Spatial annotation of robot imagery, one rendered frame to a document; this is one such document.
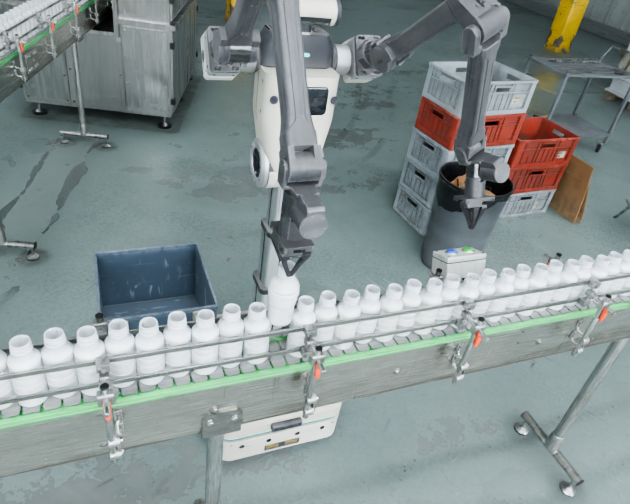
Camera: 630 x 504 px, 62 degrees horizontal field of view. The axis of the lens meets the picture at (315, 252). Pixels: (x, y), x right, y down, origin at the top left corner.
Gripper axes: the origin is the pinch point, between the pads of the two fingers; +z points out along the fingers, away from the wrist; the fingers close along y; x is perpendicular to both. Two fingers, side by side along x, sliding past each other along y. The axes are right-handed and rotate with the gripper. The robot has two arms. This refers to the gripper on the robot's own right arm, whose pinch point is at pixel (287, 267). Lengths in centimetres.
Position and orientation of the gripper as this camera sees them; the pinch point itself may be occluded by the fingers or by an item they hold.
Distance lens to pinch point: 115.4
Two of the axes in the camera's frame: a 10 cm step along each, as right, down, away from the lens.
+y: 3.5, 5.9, -7.3
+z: -1.4, 8.0, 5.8
